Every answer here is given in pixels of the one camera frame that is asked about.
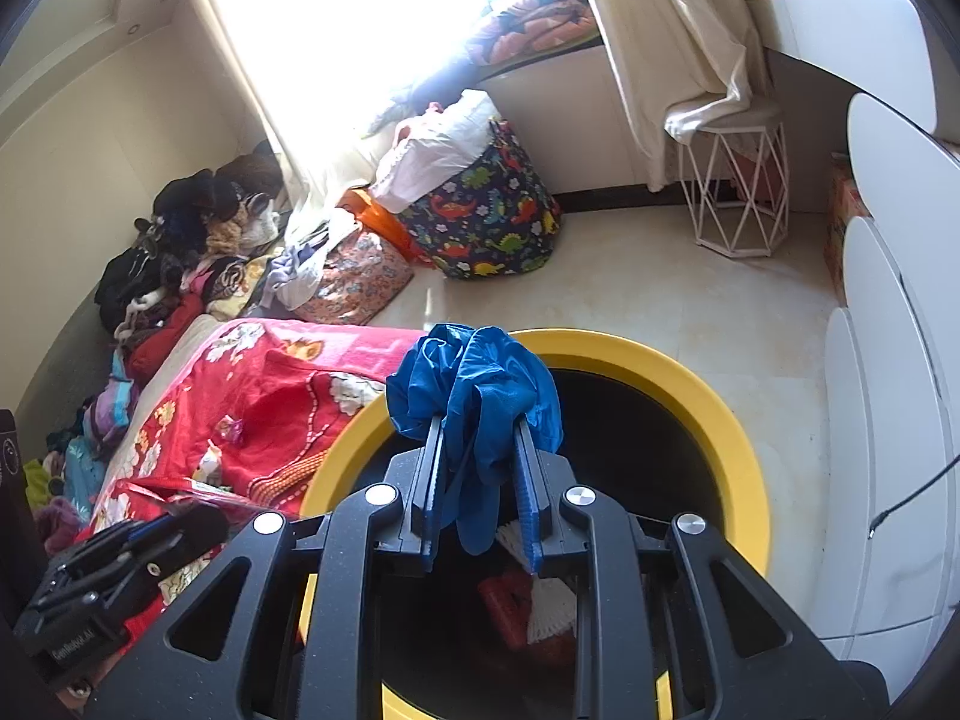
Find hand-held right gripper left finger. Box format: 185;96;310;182
94;412;451;720

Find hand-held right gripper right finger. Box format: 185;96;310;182
510;420;871;720

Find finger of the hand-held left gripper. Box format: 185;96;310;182
112;535;227;587
73;504;230;562

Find red cylindrical can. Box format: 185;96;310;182
478;568;580;672

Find blue cloth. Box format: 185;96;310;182
386;324;565;556

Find yellow round bin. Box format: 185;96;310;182
300;328;772;720

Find red floral blanket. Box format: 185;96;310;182
90;319;428;653

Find pink floral bag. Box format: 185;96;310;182
292;229;415;327

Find pile of clothes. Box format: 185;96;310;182
22;154;301;552

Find orange bag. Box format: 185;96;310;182
341;190;432;267

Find dinosaur print laundry basket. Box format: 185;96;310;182
394;120;562;280

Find white clothes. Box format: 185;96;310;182
371;90;500;215

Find white cabinet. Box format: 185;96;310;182
750;0;960;661

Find orange patterned quilt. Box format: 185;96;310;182
469;0;601;68

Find cream curtain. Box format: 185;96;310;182
570;0;773;192
180;0;398;241

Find black cable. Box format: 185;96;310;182
866;450;960;541

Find white wire stool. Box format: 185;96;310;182
677;106;788;260

